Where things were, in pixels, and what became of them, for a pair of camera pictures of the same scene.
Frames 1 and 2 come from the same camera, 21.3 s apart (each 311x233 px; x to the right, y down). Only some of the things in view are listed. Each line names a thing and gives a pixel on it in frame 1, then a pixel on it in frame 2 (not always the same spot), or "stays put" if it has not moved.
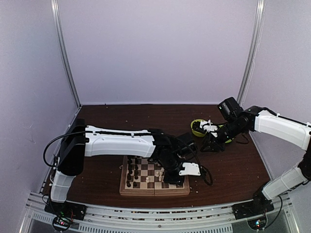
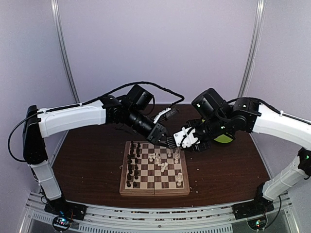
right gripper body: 215,143 → 201,148
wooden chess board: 141,176 stays put
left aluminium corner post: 58,18 stays put
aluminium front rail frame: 106,219 stays put
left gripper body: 168,178 → 154,134
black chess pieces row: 132,163 stays put
